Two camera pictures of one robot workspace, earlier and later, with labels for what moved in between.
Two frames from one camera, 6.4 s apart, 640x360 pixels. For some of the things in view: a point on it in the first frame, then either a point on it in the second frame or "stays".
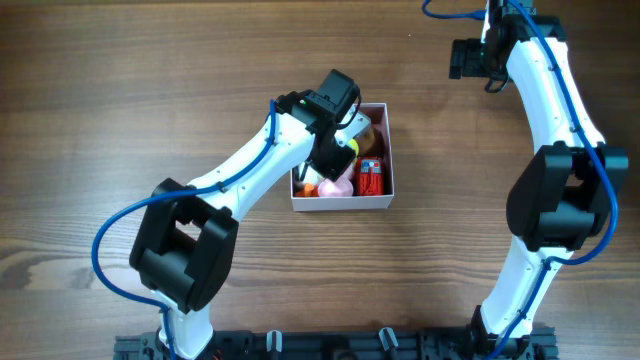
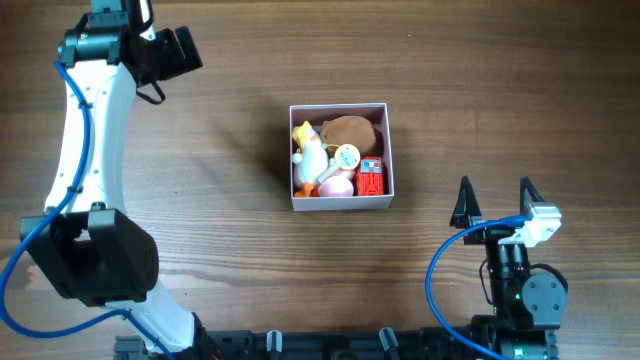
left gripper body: x=329 y=160 to x=172 y=61
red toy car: x=370 y=176 stays
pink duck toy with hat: x=341 y=187 stays
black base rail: x=341 y=345 stays
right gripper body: x=461 y=59 to x=496 y=232
